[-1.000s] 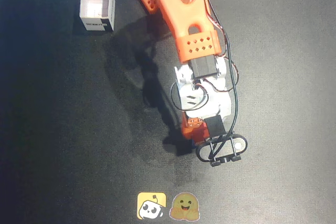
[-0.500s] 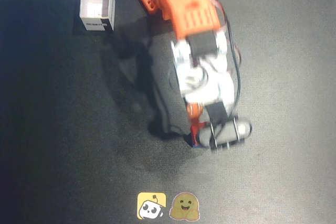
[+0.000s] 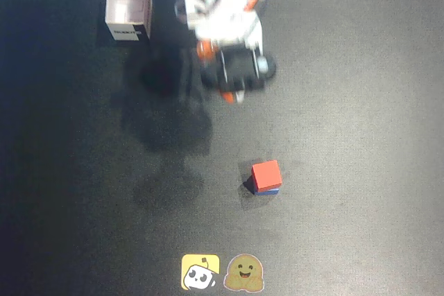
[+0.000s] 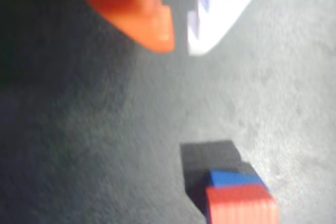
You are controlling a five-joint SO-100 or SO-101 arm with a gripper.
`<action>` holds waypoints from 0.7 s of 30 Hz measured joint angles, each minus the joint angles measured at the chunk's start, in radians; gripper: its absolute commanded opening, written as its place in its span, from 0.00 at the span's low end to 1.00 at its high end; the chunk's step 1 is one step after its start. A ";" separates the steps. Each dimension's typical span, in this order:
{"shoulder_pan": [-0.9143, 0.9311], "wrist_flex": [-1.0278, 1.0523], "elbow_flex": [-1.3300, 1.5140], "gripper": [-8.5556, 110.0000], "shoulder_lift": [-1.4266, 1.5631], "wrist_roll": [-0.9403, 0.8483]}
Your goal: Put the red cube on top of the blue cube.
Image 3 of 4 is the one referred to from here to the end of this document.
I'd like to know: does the blue cube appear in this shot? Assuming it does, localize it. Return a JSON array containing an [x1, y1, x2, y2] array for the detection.
[[255, 186, 280, 197]]

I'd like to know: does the yellow robot mascot sticker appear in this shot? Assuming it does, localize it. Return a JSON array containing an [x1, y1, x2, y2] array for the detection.
[[180, 253, 221, 291]]

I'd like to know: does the red cube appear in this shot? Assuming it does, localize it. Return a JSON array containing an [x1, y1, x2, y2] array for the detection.
[[250, 159, 283, 193]]

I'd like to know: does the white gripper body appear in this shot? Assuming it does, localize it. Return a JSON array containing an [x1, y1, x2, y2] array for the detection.
[[192, 8, 264, 55]]

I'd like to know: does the hugging face emoji sticker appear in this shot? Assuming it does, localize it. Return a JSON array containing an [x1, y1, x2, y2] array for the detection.
[[223, 253, 266, 292]]

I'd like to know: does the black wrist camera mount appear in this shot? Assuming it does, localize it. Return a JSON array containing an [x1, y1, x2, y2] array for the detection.
[[200, 45, 278, 93]]

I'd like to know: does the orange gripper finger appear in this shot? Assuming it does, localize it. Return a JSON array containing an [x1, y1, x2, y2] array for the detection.
[[196, 40, 237, 103]]

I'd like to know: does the white open cardboard box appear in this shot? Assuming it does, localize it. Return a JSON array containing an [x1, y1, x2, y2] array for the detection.
[[105, 0, 153, 42]]

